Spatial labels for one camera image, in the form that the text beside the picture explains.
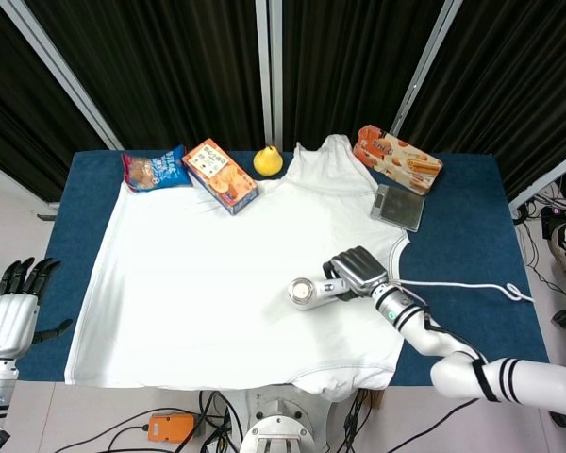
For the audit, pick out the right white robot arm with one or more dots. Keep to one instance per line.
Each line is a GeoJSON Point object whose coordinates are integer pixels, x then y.
{"type": "Point", "coordinates": [453, 368]}

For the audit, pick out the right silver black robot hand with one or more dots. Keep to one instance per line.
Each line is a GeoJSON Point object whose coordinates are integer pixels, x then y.
{"type": "Point", "coordinates": [361, 271]}

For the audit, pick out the orange power box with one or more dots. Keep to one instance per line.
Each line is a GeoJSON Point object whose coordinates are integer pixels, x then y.
{"type": "Point", "coordinates": [172, 428]}

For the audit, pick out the white handheld steam iron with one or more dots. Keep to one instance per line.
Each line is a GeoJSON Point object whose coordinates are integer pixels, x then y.
{"type": "Point", "coordinates": [306, 295]}

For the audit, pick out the orange wafer roll box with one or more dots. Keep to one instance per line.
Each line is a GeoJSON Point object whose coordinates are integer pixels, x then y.
{"type": "Point", "coordinates": [396, 158]}

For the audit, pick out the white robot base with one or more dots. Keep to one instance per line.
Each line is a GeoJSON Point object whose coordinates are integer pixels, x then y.
{"type": "Point", "coordinates": [276, 424]}

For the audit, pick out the yellow pear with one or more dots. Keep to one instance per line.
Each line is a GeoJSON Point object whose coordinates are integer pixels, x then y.
{"type": "Point", "coordinates": [267, 162]}

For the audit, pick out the silver digital kitchen scale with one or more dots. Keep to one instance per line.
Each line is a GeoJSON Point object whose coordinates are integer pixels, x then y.
{"type": "Point", "coordinates": [401, 207]}

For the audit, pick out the blue snack bag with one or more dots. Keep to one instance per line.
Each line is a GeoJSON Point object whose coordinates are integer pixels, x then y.
{"type": "Point", "coordinates": [155, 172]}

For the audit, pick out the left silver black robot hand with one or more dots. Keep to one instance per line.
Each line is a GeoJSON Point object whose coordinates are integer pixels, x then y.
{"type": "Point", "coordinates": [7, 325]}

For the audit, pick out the orange cracker box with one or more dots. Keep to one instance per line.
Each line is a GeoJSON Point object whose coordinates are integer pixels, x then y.
{"type": "Point", "coordinates": [219, 177]}

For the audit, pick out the white t-shirt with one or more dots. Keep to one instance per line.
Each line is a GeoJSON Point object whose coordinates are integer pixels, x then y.
{"type": "Point", "coordinates": [193, 283]}

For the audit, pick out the grey metal frame post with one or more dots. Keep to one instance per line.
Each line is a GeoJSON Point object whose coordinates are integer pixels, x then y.
{"type": "Point", "coordinates": [270, 71]}
{"type": "Point", "coordinates": [61, 71]}
{"type": "Point", "coordinates": [424, 71]}

